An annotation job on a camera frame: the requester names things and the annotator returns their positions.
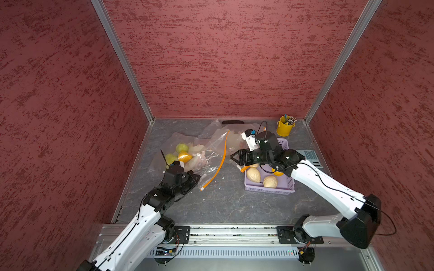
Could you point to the clear bag with green fruit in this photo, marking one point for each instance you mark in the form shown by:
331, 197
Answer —
208, 156

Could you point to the green pear in bag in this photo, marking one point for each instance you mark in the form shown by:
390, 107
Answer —
182, 147

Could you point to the orange fruit in left bag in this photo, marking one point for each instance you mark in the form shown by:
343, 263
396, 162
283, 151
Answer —
184, 157

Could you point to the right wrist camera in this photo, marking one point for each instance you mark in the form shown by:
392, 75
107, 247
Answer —
249, 137

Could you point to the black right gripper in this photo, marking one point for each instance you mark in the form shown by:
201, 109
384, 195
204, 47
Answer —
241, 153

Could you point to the black glasses case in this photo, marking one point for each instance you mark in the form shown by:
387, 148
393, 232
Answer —
227, 122

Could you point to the grey desk calculator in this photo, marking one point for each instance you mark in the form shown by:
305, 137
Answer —
312, 157

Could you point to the aluminium corner post left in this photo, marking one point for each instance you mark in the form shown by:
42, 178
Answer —
108, 26

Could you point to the lilac perforated plastic basket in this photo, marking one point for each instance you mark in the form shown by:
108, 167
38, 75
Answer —
286, 185

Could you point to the beige pear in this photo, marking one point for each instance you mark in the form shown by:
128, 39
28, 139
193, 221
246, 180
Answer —
270, 182
253, 174

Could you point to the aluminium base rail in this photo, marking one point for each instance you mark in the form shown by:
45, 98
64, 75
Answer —
256, 242

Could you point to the aluminium corner post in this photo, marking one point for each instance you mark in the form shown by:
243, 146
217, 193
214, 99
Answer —
108, 26
355, 35

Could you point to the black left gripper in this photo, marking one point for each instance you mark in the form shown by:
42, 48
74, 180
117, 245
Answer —
190, 176

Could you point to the pens in cup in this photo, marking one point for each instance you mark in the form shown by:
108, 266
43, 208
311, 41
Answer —
289, 120

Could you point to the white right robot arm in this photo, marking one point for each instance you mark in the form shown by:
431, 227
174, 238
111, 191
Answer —
359, 216

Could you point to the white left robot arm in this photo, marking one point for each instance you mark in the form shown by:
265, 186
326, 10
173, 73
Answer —
149, 227

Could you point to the clear zip-top bag orange seal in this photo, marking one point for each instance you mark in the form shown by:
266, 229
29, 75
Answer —
234, 141

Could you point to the orange fruit from bag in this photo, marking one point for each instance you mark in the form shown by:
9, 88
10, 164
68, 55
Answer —
277, 173

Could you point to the yellow pen cup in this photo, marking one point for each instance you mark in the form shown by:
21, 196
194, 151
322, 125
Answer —
283, 130

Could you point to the aluminium corner post right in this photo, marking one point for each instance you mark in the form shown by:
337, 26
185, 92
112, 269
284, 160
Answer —
355, 35

